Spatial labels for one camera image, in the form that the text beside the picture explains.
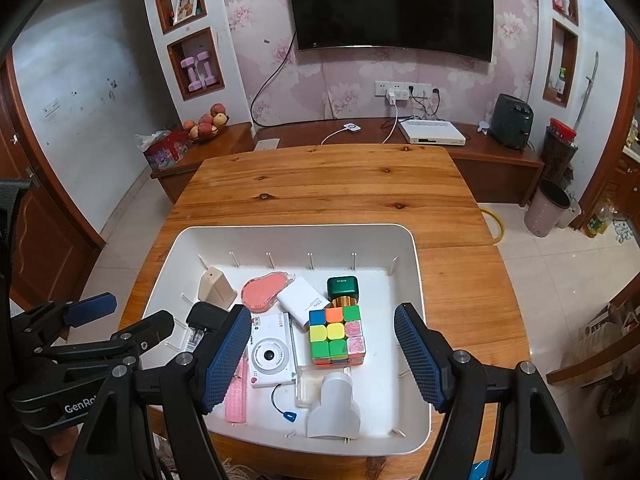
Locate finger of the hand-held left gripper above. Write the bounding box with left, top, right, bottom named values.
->
left=30, top=309, right=176, bottom=377
left=10, top=292, right=119, bottom=357

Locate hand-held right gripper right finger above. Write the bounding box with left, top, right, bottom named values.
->
left=393, top=303, right=584, bottom=480

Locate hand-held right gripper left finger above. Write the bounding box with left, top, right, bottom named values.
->
left=67, top=304, right=253, bottom=480

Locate clear plastic box with label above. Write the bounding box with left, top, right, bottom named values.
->
left=185, top=327, right=207, bottom=357

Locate long pink case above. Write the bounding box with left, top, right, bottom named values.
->
left=223, top=354, right=250, bottom=424

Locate white compact camera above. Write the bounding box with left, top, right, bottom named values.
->
left=248, top=312, right=300, bottom=422

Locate black charger plug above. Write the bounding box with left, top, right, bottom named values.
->
left=185, top=301, right=231, bottom=341

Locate white plastic tray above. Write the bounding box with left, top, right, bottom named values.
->
left=130, top=223, right=432, bottom=457

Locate beige wooden box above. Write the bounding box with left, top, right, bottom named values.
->
left=198, top=265, right=236, bottom=310

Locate pink oval case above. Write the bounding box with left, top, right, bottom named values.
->
left=241, top=269, right=296, bottom=315

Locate small clear plastic box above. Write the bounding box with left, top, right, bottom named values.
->
left=294, top=367, right=324, bottom=408

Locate colourful puzzle cube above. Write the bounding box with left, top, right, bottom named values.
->
left=308, top=303, right=367, bottom=367

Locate white power adapter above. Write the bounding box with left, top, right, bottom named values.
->
left=276, top=274, right=331, bottom=331

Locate white plastic adapter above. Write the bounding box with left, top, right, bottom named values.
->
left=305, top=371, right=362, bottom=439

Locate green and gold bottle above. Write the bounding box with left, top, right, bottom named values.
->
left=327, top=275, right=361, bottom=307

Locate brown wooden door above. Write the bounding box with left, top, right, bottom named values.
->
left=0, top=55, right=106, bottom=312

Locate beige fringed rug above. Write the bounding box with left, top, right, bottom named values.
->
left=219, top=460, right=262, bottom=480

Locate wooden chair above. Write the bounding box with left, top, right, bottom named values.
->
left=546, top=299, right=640, bottom=392

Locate red printed box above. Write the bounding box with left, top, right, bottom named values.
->
left=134, top=129, right=191, bottom=171

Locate printed cardboard box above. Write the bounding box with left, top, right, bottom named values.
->
left=578, top=309, right=626, bottom=349

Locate grey trash bin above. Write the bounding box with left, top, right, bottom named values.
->
left=523, top=178, right=571, bottom=239

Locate fruit bowl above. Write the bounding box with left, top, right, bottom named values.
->
left=188, top=125, right=231, bottom=142

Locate white plastic container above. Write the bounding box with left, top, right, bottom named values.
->
left=556, top=197, right=582, bottom=230

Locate yellow oil bottle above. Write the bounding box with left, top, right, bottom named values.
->
left=584, top=212, right=610, bottom=239

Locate white set-top box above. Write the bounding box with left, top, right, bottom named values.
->
left=398, top=118, right=467, bottom=147

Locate wooden television cabinet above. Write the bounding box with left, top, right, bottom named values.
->
left=149, top=117, right=545, bottom=206

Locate dark green speaker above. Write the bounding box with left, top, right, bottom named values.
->
left=488, top=93, right=535, bottom=151

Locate small green bottle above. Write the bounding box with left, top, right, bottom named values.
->
left=549, top=67, right=569, bottom=99

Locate framed picture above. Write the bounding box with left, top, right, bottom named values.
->
left=171, top=0, right=200, bottom=24

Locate grey long rod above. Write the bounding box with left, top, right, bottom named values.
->
left=574, top=51, right=600, bottom=131

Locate black flat television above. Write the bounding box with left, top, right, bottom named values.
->
left=283, top=0, right=495, bottom=64

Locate yellow hose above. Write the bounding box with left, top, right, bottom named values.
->
left=478, top=207, right=506, bottom=244

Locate white wireless charger with cable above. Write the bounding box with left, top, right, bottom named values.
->
left=321, top=122, right=363, bottom=146

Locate black television cable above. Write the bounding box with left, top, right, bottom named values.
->
left=249, top=34, right=297, bottom=126

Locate white wall socket strip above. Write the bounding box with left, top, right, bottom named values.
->
left=374, top=79, right=432, bottom=99

